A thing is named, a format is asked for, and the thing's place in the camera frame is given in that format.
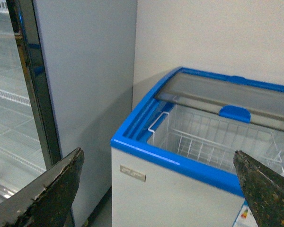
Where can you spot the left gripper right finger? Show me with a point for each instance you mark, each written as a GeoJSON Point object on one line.
{"type": "Point", "coordinates": [263, 189]}

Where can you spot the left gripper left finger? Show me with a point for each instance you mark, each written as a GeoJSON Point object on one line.
{"type": "Point", "coordinates": [47, 200]}

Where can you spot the glass sliding lid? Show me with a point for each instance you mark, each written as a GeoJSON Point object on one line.
{"type": "Point", "coordinates": [242, 103]}
{"type": "Point", "coordinates": [234, 79]}

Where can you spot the tall glass door fridge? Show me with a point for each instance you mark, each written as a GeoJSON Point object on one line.
{"type": "Point", "coordinates": [66, 79]}

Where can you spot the white blue chest freezer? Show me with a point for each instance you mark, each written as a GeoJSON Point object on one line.
{"type": "Point", "coordinates": [153, 187]}

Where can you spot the white wire freezer basket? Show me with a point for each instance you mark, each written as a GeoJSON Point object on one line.
{"type": "Point", "coordinates": [213, 140]}

